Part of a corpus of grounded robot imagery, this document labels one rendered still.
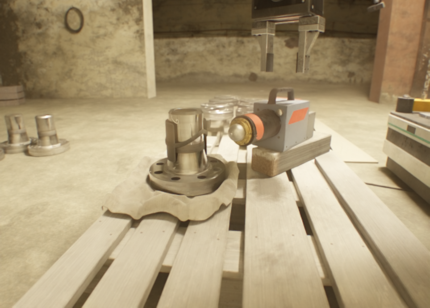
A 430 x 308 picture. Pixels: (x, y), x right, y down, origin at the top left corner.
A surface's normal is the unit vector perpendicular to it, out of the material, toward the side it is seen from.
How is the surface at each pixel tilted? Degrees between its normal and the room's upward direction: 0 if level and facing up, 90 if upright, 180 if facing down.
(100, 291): 0
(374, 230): 0
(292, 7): 90
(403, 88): 90
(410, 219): 0
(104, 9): 90
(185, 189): 90
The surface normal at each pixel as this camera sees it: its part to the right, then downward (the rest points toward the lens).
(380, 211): 0.00, -0.96
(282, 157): 0.65, 0.22
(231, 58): -0.12, 0.29
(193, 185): 0.23, 0.29
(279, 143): -0.66, 0.22
